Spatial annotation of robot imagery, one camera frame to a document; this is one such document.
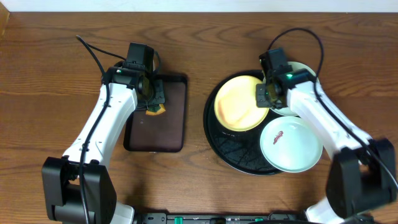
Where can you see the yellow plate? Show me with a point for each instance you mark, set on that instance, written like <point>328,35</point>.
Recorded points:
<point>235,104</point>

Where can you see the pale green plate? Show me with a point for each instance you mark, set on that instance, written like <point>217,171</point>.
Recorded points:
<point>296,66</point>

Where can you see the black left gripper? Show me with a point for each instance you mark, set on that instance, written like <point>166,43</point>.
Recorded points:
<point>157,96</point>

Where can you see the mint plate with red stain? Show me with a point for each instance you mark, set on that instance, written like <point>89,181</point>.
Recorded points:
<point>290,145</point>

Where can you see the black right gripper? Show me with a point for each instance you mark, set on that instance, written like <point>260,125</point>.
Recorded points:
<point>260,99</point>

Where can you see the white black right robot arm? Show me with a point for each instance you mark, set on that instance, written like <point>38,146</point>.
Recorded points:
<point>362,176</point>

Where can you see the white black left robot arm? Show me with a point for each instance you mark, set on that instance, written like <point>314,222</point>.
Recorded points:
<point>77,186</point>

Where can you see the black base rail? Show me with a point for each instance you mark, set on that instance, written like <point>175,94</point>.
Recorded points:
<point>164,218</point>

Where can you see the black rectangular tray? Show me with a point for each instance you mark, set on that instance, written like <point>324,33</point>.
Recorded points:
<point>163,132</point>

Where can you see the black round tray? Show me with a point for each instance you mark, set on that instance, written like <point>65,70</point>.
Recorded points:
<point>240,150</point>

